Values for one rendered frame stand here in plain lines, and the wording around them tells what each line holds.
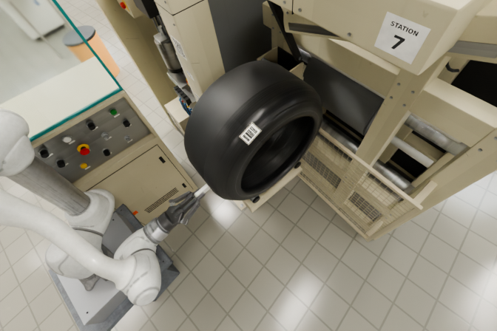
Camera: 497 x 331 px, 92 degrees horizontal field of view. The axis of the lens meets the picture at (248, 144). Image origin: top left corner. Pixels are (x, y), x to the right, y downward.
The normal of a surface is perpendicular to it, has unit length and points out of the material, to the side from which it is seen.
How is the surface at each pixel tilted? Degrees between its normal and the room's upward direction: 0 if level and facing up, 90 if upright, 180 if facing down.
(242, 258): 0
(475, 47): 90
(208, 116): 33
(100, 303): 5
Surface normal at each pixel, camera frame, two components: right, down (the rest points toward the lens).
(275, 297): -0.11, -0.53
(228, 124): -0.45, -0.20
